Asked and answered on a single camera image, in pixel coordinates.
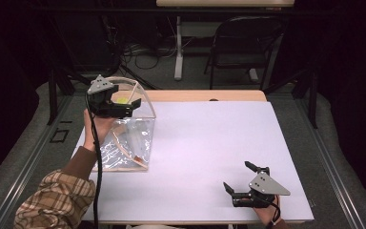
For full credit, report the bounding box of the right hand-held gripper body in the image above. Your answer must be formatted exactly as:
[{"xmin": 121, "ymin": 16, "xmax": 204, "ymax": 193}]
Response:
[{"xmin": 231, "ymin": 166, "xmax": 292, "ymax": 209}]

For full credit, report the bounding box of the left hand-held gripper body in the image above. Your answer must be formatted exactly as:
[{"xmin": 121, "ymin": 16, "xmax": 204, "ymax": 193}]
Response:
[{"xmin": 87, "ymin": 73, "xmax": 134, "ymax": 119}]

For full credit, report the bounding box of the clear plastic bag beige trim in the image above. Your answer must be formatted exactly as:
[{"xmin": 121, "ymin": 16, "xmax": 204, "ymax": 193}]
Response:
[{"xmin": 90, "ymin": 75, "xmax": 157, "ymax": 173}]

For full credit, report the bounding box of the person's right hand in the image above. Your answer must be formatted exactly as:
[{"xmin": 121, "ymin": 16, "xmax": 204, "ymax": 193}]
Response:
[{"xmin": 253, "ymin": 195, "xmax": 283, "ymax": 225}]

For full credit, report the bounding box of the person's left hand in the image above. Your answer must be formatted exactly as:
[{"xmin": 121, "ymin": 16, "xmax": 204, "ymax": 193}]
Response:
[{"xmin": 82, "ymin": 108, "xmax": 117, "ymax": 153}]

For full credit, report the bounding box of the black tripod leg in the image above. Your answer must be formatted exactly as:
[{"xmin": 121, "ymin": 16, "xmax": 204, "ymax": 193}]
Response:
[{"xmin": 119, "ymin": 64, "xmax": 160, "ymax": 91}]

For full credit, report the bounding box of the white board sheet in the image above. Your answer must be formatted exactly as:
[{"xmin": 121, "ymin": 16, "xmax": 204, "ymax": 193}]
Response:
[{"xmin": 71, "ymin": 100, "xmax": 315, "ymax": 223}]

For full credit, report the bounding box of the light wooden table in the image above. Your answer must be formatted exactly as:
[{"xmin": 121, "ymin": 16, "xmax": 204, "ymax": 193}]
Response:
[{"xmin": 113, "ymin": 89, "xmax": 268, "ymax": 103}]

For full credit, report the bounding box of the white-legged background desk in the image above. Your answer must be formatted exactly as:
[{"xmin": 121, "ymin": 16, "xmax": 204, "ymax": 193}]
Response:
[{"xmin": 155, "ymin": 0, "xmax": 295, "ymax": 82}]

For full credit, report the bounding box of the black folding chair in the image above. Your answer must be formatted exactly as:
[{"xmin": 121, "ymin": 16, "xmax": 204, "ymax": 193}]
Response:
[{"xmin": 204, "ymin": 16, "xmax": 284, "ymax": 92}]

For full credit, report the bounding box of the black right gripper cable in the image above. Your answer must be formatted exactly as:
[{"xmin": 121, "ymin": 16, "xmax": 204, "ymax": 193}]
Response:
[{"xmin": 268, "ymin": 195, "xmax": 283, "ymax": 227}]

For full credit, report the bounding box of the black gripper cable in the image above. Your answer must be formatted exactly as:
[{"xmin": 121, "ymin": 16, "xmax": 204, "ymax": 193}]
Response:
[
  {"xmin": 85, "ymin": 94, "xmax": 104, "ymax": 229},
  {"xmin": 268, "ymin": 195, "xmax": 283, "ymax": 227}
]

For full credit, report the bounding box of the bundle of floor cables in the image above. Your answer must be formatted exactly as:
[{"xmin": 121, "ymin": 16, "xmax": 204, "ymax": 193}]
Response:
[{"xmin": 120, "ymin": 39, "xmax": 179, "ymax": 70}]

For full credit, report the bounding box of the black metal stand post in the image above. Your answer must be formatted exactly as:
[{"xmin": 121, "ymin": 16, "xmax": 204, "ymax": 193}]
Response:
[
  {"xmin": 47, "ymin": 69, "xmax": 59, "ymax": 126},
  {"xmin": 309, "ymin": 70, "xmax": 319, "ymax": 130}
]

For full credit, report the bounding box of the grey metal floor rail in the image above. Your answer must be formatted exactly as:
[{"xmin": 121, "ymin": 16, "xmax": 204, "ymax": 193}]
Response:
[
  {"xmin": 0, "ymin": 94, "xmax": 74, "ymax": 229},
  {"xmin": 295, "ymin": 97, "xmax": 365, "ymax": 229}
]

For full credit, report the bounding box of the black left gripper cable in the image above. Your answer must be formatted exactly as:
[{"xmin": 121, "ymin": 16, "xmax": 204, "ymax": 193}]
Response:
[{"xmin": 85, "ymin": 94, "xmax": 104, "ymax": 229}]

